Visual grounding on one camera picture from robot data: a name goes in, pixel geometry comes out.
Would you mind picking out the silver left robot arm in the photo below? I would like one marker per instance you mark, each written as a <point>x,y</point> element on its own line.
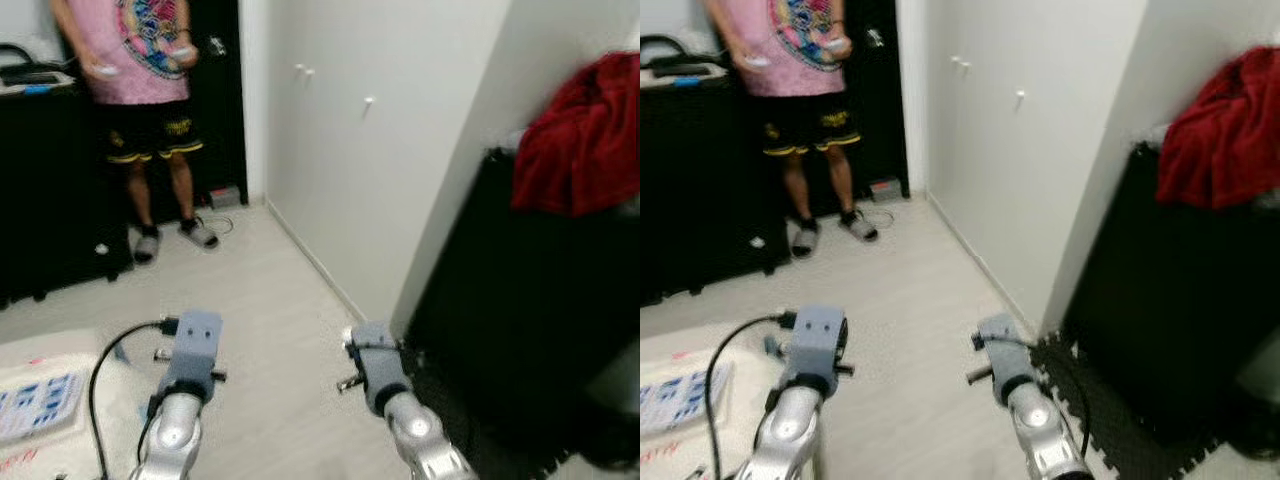
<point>170,440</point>
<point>790,440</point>

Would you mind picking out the cream cartoon print blanket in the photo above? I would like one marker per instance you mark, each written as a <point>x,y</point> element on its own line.
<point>665,457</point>
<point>60,462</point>

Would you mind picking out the red cloth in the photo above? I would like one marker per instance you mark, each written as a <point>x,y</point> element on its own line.
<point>580,140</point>
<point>1220,130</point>

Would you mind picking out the black flat device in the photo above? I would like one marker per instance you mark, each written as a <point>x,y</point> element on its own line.
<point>680,68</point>
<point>35,72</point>

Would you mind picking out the white book blue letters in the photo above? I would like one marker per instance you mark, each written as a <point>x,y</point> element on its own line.
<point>40,405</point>
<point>685,395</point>

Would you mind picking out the black foam floor mat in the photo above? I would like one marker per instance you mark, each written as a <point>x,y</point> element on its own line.
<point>470,425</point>
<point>1120,440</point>

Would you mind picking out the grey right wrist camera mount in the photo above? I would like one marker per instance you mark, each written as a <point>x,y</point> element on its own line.
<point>380,365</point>
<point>1005,360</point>

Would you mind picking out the person in pink shirt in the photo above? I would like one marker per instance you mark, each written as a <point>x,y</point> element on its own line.
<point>780,50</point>
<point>130,50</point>

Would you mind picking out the black cabinet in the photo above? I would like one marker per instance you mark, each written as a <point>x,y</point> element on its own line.
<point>1150,280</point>
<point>500,290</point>

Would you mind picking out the black door panel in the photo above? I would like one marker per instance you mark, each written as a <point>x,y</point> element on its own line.
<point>225,110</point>
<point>885,100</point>

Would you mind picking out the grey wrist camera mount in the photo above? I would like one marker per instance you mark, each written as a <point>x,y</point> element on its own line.
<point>380,365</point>
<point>815,345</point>
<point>1005,360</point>
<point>195,345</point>

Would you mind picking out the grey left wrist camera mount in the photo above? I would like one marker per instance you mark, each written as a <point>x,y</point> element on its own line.
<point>195,345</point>
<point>815,345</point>

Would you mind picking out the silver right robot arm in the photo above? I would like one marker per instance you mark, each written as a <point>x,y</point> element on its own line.
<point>420,435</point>
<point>1040,425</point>

